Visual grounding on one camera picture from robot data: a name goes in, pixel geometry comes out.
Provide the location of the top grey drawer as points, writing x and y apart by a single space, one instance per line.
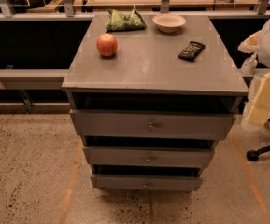
151 125

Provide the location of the grey metal railing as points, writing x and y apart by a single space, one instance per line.
47 14

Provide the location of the green chip bag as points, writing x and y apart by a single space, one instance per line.
120 22

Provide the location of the grey drawer cabinet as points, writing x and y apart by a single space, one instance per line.
146 75

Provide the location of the red apple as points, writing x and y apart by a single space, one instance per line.
107 45

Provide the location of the black rxbar chocolate wrapper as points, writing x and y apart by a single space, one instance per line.
191 51

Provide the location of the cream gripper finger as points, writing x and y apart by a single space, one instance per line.
250 45
257 108

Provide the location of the middle grey drawer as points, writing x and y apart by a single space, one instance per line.
144 156

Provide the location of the white bowl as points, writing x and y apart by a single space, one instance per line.
168 23

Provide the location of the grey drawer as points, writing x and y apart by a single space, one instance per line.
151 125
144 156
146 182

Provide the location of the bottom grey drawer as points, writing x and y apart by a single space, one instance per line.
146 182

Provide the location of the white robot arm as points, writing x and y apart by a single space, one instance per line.
263 55

